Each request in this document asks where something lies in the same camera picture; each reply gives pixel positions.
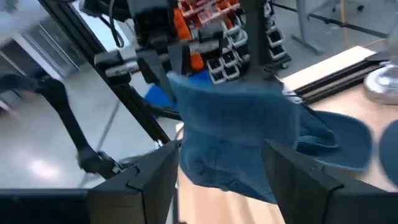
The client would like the white cylinder bin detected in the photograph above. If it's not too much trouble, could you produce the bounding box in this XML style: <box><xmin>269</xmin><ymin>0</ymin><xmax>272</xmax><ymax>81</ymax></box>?
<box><xmin>363</xmin><ymin>29</ymin><xmax>398</xmax><ymax>106</ymax></box>

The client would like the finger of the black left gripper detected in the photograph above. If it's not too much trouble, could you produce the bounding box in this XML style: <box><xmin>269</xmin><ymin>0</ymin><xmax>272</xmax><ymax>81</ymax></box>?
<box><xmin>169</xmin><ymin>42</ymin><xmax>194</xmax><ymax>76</ymax></box>
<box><xmin>137</xmin><ymin>52</ymin><xmax>174</xmax><ymax>101</ymax></box>

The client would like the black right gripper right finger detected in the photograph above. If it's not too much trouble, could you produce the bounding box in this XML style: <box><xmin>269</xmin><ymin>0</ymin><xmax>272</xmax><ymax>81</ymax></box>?
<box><xmin>263</xmin><ymin>139</ymin><xmax>398</xmax><ymax>224</ymax></box>

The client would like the blue denim baseball cap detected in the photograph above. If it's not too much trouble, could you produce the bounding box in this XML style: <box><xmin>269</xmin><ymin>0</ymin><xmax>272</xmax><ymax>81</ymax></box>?
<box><xmin>378</xmin><ymin>119</ymin><xmax>398</xmax><ymax>189</ymax></box>
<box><xmin>167</xmin><ymin>70</ymin><xmax>373</xmax><ymax>205</ymax></box>

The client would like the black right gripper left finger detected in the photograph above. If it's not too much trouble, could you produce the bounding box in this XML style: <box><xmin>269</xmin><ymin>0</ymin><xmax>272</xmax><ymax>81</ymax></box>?
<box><xmin>0</xmin><ymin>141</ymin><xmax>181</xmax><ymax>224</ymax></box>

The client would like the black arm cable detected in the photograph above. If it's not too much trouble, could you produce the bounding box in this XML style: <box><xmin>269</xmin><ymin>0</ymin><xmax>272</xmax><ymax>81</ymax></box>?
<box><xmin>108</xmin><ymin>0</ymin><xmax>126</xmax><ymax>48</ymax></box>
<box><xmin>0</xmin><ymin>74</ymin><xmax>119</xmax><ymax>180</ymax></box>

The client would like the blue plastic bin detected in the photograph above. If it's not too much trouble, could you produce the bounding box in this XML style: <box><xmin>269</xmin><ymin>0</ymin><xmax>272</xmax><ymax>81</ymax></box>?
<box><xmin>144</xmin><ymin>70</ymin><xmax>212</xmax><ymax>113</ymax></box>

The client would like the small parts bin rack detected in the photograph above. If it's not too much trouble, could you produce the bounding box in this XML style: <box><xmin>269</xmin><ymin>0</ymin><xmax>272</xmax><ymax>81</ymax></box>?
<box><xmin>174</xmin><ymin>0</ymin><xmax>292</xmax><ymax>85</ymax></box>

